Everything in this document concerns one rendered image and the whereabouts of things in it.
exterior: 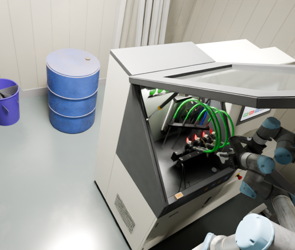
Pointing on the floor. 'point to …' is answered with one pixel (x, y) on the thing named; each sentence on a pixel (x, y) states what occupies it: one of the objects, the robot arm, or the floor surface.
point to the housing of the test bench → (104, 134)
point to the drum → (72, 89)
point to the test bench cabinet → (132, 207)
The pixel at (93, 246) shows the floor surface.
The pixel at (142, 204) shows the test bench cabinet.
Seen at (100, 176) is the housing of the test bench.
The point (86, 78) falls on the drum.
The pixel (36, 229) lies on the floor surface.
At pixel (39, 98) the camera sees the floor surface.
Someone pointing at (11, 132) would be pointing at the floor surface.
